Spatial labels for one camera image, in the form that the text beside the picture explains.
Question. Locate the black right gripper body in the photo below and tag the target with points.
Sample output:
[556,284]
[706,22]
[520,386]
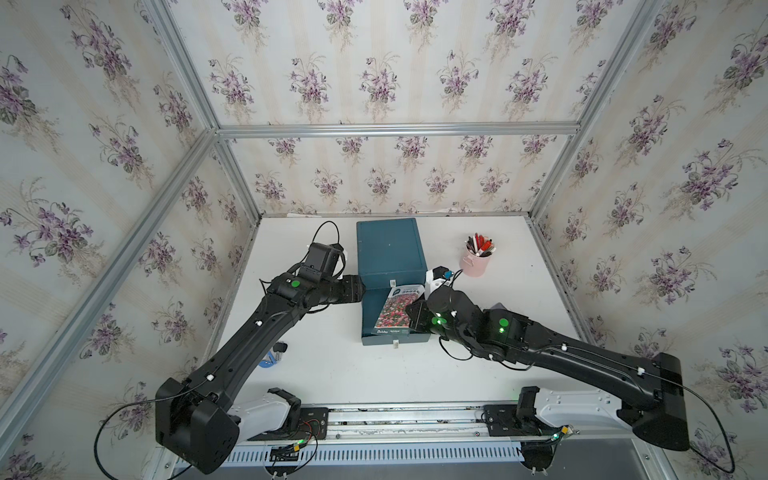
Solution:
[424,321]

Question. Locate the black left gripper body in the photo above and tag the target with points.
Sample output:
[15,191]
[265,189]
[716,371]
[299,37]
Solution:
[339,290]

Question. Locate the mixed flower seed bag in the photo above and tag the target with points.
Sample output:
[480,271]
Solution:
[393,317]

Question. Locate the teal three-drawer cabinet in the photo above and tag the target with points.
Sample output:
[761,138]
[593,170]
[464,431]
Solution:
[389,256]

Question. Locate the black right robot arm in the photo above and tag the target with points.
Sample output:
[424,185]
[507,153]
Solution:
[650,390]

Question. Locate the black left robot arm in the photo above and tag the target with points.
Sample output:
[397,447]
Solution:
[193,417]

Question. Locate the pink pen cup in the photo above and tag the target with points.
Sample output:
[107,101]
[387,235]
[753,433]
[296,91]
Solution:
[473,265]

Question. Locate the red and black pens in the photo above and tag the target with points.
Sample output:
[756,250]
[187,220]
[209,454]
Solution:
[480,246]

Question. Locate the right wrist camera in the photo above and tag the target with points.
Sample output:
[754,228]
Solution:
[436,277]

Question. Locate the blue keychain with key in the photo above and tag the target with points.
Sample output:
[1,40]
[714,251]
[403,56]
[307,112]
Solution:
[274,355]

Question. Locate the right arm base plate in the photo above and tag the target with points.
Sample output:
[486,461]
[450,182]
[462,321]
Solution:
[504,420]

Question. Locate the aluminium front rail frame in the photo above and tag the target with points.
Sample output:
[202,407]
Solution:
[434,433]

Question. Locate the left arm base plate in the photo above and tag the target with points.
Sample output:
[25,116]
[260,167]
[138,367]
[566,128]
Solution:
[297,425]

